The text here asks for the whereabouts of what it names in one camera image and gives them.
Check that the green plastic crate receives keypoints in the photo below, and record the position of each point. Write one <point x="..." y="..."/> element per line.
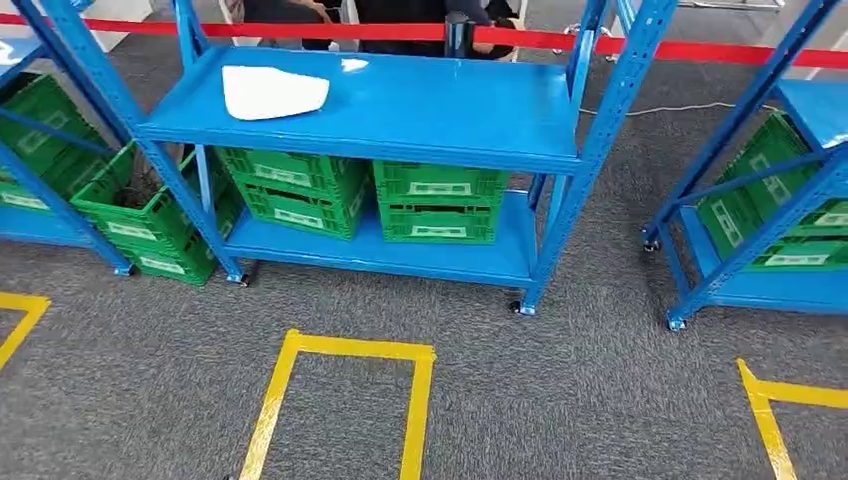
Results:
<point x="802" y="255"/>
<point x="291" y="172"/>
<point x="40" y="119"/>
<point x="722" y="228"/>
<point x="437" y="225"/>
<point x="821" y="218"/>
<point x="132" y="228"/>
<point x="437" y="185"/>
<point x="298" y="215"/>
<point x="166" y="265"/>
<point x="768" y="166"/>
<point x="26" y="199"/>

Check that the blue metal shelf rack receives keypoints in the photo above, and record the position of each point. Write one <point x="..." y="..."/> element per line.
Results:
<point x="762" y="291"/>
<point x="40" y="228"/>
<point x="397" y="106"/>

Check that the black barrier post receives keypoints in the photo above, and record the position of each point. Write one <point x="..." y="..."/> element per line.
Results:
<point x="459" y="36"/>

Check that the white plastic panel part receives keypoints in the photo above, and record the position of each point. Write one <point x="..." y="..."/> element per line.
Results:
<point x="272" y="93"/>

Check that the person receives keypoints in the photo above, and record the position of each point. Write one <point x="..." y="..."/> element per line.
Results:
<point x="397" y="26"/>
<point x="285" y="26"/>

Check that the red barrier belt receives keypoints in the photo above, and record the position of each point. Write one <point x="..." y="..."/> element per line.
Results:
<point x="265" y="30"/>

